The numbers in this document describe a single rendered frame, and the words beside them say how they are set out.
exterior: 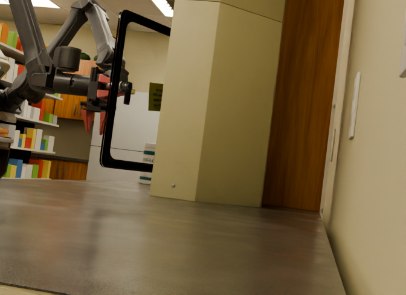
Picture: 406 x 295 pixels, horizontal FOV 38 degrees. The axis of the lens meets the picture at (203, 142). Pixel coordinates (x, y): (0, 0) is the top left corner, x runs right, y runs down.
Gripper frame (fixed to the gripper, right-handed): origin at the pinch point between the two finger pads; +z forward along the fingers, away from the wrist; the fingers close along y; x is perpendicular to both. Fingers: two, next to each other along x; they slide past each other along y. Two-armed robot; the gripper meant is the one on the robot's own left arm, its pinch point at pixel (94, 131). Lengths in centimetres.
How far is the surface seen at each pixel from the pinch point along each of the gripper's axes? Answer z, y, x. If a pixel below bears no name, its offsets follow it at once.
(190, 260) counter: 14, 62, -134
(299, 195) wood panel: 11, 68, -9
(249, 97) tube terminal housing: -12, 53, -38
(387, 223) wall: 9, 77, -131
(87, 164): 21, -181, 455
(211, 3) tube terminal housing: -32, 42, -46
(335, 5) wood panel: -45, 71, -9
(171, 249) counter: 14, 59, -129
